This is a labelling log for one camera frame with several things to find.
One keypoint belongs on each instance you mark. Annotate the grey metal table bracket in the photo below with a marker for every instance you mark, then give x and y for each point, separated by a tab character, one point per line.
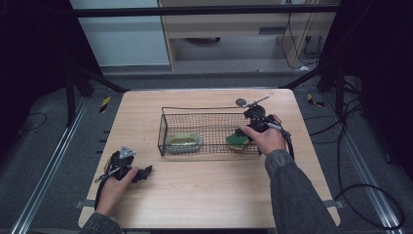
334	203
85	203

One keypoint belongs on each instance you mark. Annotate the person's left hand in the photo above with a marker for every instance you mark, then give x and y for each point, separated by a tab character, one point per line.
112	195

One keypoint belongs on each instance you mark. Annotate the black horizontal frame bar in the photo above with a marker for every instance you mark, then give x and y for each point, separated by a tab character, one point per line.
195	11

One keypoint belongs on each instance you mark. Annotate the yellow and green sponge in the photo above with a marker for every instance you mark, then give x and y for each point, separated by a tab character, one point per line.
237	141

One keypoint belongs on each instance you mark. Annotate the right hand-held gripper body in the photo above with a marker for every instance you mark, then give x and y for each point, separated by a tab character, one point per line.
256	117

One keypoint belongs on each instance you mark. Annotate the white cabinet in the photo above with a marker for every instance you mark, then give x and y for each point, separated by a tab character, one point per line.
123	39

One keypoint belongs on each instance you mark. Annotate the green soap dish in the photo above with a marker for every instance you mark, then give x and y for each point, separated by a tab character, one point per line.
183	141

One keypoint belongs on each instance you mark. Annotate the grey round table grommet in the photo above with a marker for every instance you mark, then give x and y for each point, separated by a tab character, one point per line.
240	102

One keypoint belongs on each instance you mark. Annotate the light wooden desk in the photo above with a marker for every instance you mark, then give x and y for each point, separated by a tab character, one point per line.
227	24

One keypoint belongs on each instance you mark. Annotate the person's right hand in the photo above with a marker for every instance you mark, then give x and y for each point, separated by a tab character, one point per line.
269	139

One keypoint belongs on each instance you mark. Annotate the dark curtain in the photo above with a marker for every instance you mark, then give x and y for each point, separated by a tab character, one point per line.
32	65
383	65

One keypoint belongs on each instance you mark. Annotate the aluminium floor rail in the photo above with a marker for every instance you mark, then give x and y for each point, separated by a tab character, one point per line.
48	165
363	172

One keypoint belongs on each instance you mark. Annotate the black metal stand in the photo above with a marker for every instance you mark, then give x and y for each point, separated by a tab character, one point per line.
69	97
340	94

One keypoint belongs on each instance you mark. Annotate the yellow and black tape strip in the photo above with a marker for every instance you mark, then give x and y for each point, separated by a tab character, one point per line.
313	100
105	104

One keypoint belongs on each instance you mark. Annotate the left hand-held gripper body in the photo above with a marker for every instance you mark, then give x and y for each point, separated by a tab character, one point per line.
120	165

